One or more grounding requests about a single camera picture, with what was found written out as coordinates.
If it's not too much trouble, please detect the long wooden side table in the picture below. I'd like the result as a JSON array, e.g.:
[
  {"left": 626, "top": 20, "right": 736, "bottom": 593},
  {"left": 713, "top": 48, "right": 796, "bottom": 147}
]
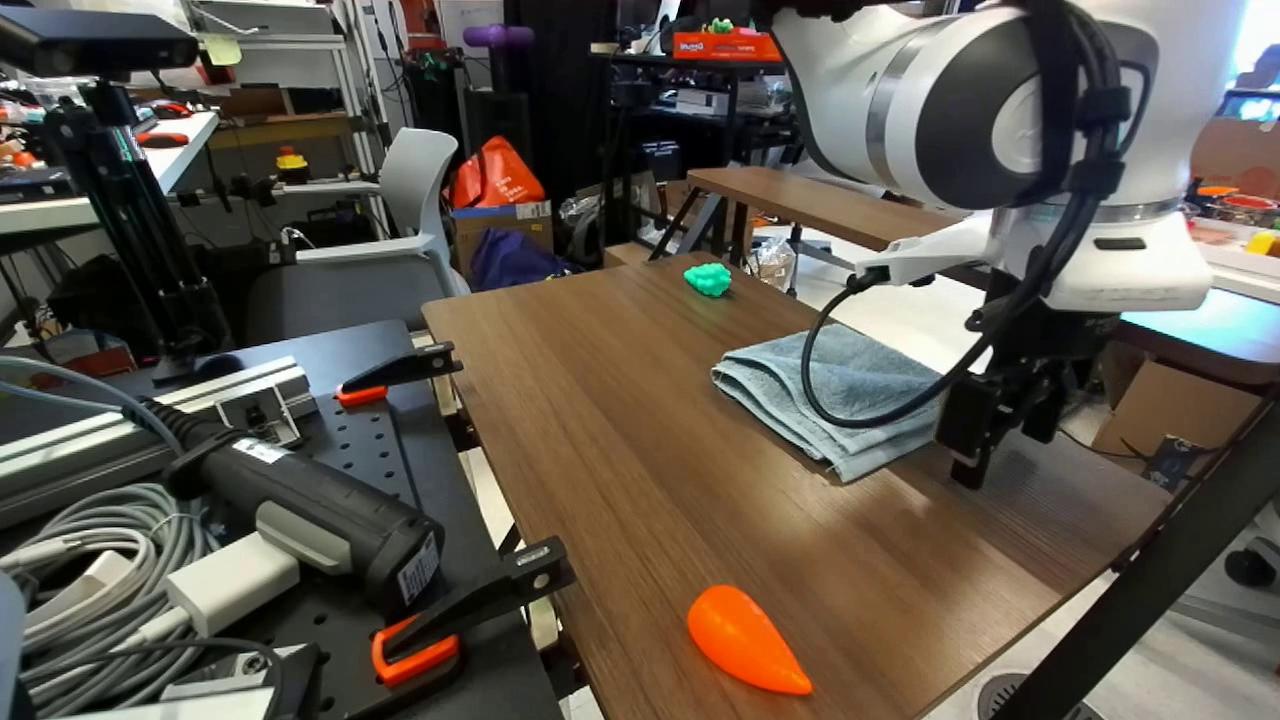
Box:
[{"left": 684, "top": 162, "right": 1280, "bottom": 376}]

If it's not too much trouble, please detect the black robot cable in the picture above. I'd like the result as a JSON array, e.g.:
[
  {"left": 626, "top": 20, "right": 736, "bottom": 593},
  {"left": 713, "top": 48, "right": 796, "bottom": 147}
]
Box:
[{"left": 796, "top": 0, "right": 1140, "bottom": 431}]

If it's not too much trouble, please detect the white work table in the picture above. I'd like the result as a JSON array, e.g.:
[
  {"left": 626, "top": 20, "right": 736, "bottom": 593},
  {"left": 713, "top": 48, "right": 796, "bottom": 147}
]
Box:
[{"left": 0, "top": 103, "right": 224, "bottom": 243}]

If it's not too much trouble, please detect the grey cable bundle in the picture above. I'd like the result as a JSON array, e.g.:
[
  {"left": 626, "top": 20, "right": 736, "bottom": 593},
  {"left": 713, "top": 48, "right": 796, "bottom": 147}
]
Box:
[{"left": 0, "top": 476, "right": 224, "bottom": 712}]

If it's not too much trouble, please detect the black handheld device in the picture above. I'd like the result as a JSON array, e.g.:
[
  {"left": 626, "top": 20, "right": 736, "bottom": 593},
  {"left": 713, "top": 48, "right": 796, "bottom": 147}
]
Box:
[{"left": 155, "top": 403, "right": 452, "bottom": 615}]

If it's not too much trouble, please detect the red storage bin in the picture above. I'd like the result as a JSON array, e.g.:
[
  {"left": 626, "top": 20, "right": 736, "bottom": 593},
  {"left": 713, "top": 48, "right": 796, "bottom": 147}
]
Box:
[{"left": 666, "top": 30, "right": 787, "bottom": 70}]

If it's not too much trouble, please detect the crumpled clear plastic bag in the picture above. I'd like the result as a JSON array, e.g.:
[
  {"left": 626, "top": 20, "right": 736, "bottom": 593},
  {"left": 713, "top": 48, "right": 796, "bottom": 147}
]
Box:
[{"left": 743, "top": 231, "right": 804, "bottom": 298}]

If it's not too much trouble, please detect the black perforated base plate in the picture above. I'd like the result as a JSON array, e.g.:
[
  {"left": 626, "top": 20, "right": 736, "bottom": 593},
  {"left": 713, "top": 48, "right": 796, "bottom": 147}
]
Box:
[{"left": 131, "top": 318, "right": 565, "bottom": 720}]

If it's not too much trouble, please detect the orange carrot toy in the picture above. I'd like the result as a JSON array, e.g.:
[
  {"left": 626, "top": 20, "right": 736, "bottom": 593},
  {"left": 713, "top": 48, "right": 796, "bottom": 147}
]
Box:
[{"left": 684, "top": 581, "right": 818, "bottom": 704}]

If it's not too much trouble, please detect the white tray with toys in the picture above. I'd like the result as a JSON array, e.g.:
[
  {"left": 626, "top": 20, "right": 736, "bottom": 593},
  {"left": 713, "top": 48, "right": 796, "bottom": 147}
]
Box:
[{"left": 1191, "top": 180, "right": 1280, "bottom": 309}]

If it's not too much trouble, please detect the black camera tripod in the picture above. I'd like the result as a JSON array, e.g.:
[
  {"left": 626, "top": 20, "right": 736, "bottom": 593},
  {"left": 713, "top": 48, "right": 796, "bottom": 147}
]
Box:
[{"left": 43, "top": 78, "right": 237, "bottom": 371}]

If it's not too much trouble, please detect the aluminium extrusion rail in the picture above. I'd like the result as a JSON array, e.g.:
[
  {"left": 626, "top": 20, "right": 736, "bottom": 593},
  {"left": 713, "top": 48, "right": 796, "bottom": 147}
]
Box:
[{"left": 0, "top": 353, "right": 318, "bottom": 499}]

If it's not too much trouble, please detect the black diagonal stand bar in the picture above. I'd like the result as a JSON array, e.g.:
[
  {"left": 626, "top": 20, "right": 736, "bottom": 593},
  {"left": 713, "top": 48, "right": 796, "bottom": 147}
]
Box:
[{"left": 990, "top": 395, "right": 1280, "bottom": 720}]

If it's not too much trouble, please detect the black stereo camera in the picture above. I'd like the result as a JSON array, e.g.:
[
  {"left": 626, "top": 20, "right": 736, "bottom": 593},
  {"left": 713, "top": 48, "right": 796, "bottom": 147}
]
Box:
[{"left": 0, "top": 4, "right": 203, "bottom": 78}]

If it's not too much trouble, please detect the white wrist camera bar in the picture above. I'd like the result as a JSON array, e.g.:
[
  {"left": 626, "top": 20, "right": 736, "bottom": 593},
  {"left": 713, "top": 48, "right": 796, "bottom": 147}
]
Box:
[{"left": 876, "top": 211, "right": 1001, "bottom": 287}]

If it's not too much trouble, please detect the large flat cardboard sheet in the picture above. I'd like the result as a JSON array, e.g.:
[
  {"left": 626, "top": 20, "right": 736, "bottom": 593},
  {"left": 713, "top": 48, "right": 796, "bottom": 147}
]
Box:
[{"left": 1188, "top": 112, "right": 1280, "bottom": 205}]

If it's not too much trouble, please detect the orange bag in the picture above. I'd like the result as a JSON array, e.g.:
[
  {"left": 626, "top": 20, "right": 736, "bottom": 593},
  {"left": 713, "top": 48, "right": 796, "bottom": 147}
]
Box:
[{"left": 449, "top": 131, "right": 552, "bottom": 211}]

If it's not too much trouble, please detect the white power adapter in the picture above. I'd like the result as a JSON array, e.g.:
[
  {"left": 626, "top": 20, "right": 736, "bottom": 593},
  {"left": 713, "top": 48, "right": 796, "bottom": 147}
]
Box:
[{"left": 164, "top": 529, "right": 305, "bottom": 641}]

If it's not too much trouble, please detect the light blue towel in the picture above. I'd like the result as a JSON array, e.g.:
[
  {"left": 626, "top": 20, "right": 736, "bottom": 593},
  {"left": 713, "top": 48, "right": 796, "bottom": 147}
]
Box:
[{"left": 707, "top": 318, "right": 954, "bottom": 489}]

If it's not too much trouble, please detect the green grape toy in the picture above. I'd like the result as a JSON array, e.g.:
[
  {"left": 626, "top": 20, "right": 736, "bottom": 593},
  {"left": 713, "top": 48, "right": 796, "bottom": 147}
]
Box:
[{"left": 680, "top": 262, "right": 736, "bottom": 304}]

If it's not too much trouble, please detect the black orange bar clamp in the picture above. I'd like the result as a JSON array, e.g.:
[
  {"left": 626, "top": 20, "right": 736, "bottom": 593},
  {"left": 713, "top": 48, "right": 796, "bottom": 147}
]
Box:
[
  {"left": 369, "top": 538, "right": 580, "bottom": 691},
  {"left": 332, "top": 339, "right": 463, "bottom": 414}
]

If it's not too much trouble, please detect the grey office chair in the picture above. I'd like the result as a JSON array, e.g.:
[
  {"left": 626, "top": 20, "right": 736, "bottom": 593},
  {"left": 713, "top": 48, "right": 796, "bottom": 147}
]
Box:
[{"left": 244, "top": 126, "right": 472, "bottom": 346}]

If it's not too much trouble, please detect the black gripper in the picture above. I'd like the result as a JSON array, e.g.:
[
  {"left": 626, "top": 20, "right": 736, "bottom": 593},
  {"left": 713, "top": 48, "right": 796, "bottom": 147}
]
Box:
[{"left": 936, "top": 300, "right": 1115, "bottom": 492}]

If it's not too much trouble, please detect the black metal floor stand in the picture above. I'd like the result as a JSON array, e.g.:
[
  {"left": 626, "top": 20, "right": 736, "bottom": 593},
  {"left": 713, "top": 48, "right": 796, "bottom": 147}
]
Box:
[{"left": 648, "top": 184, "right": 751, "bottom": 268}]

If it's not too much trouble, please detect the blue bag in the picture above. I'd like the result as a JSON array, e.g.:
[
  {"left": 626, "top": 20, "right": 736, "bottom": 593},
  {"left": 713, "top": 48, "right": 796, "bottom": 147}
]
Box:
[{"left": 468, "top": 227, "right": 570, "bottom": 298}]

